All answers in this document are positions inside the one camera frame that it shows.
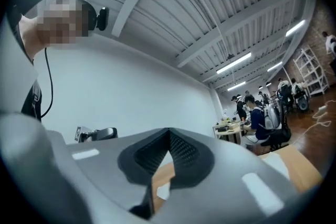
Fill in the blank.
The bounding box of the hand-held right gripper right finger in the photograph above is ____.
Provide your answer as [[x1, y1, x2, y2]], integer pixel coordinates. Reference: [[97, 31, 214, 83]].
[[152, 127, 299, 224]]

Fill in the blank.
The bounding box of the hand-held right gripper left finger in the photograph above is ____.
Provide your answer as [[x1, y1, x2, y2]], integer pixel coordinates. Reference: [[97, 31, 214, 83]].
[[44, 127, 173, 224]]

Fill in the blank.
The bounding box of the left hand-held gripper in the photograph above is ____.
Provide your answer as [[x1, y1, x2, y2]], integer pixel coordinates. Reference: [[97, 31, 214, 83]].
[[74, 125, 119, 143]]

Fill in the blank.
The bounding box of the light wooden work table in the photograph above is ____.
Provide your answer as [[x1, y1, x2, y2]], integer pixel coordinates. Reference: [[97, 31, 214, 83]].
[[212, 119, 250, 145]]

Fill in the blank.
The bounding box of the black office chair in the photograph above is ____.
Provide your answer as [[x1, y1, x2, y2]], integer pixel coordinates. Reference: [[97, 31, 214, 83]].
[[258, 98, 292, 152]]

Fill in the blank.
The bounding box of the silver backpack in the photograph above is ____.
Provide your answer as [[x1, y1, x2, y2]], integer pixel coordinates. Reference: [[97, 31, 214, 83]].
[[262, 102, 280, 130]]

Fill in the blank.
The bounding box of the long ceiling light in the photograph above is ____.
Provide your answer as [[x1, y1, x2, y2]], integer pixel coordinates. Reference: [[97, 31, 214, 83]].
[[267, 61, 284, 72], [226, 81, 247, 92], [216, 51, 252, 75], [285, 19, 307, 37]]

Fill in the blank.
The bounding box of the person's head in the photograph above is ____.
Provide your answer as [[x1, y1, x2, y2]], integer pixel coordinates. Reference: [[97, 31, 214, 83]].
[[19, 0, 98, 55]]

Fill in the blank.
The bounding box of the white metal shelf rack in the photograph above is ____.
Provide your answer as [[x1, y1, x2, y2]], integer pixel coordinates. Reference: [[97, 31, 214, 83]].
[[292, 44, 330, 98]]

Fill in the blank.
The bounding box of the black camera cable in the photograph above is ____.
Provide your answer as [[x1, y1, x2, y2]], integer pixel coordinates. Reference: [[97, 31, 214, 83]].
[[39, 47, 54, 119]]

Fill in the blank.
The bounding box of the white floor cable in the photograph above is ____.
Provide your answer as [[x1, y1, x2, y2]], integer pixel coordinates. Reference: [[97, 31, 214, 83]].
[[290, 98, 336, 144]]

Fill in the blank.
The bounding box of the black head-mounted camera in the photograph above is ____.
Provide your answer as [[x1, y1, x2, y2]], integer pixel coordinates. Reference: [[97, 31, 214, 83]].
[[96, 6, 110, 32]]

